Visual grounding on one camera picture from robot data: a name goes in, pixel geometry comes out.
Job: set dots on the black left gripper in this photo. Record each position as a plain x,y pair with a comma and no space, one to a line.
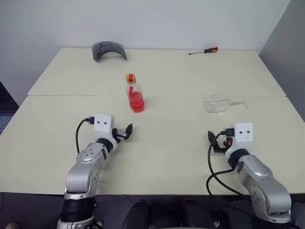
116,135

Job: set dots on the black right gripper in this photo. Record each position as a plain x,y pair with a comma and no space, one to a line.
227,141

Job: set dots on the clear wine glass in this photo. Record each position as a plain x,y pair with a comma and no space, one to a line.
218,103

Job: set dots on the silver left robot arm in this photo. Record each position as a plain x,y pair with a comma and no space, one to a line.
85,164

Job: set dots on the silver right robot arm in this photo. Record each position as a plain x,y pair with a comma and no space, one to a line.
259,176

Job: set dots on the plastic bottle with red drink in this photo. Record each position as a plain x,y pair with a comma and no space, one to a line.
136,100

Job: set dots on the dark rounded shape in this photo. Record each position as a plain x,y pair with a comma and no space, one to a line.
139,214

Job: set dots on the grey baseball cap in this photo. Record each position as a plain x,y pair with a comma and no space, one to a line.
104,50

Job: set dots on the orange and black screwdriver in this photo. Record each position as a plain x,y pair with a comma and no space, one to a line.
209,50

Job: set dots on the grey partition panel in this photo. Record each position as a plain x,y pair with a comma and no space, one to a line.
288,47

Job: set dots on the brown rounded object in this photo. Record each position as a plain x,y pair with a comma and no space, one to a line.
13,225

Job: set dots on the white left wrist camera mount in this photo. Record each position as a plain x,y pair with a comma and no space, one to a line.
103,124

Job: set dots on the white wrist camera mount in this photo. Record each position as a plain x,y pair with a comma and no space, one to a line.
103,124
243,135

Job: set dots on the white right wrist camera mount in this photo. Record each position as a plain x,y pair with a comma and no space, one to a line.
243,135

